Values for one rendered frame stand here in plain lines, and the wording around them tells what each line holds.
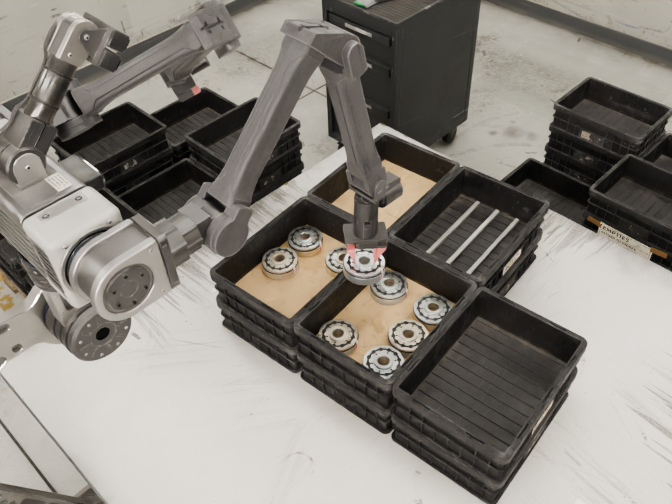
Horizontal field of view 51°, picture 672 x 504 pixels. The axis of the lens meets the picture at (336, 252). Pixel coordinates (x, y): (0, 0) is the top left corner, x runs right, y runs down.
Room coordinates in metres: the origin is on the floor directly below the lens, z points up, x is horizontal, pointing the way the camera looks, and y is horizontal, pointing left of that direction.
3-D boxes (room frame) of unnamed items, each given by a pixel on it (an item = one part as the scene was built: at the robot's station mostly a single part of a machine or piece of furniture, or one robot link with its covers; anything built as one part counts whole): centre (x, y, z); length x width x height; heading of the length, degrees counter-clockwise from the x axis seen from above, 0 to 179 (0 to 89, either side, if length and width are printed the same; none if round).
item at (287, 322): (1.35, 0.10, 0.92); 0.40 x 0.30 x 0.02; 139
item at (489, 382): (0.95, -0.35, 0.87); 0.40 x 0.30 x 0.11; 139
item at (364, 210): (1.21, -0.08, 1.21); 0.07 x 0.06 x 0.07; 134
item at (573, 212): (2.19, -0.90, 0.26); 0.40 x 0.30 x 0.23; 43
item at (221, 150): (2.44, 0.36, 0.37); 0.40 x 0.30 x 0.45; 134
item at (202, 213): (0.92, 0.23, 1.43); 0.10 x 0.05 x 0.09; 134
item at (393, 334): (1.10, -0.17, 0.86); 0.10 x 0.10 x 0.01
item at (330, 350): (1.15, -0.12, 0.92); 0.40 x 0.30 x 0.02; 139
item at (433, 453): (0.95, -0.35, 0.76); 0.40 x 0.30 x 0.12; 139
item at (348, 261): (1.20, -0.07, 1.03); 0.10 x 0.10 x 0.01
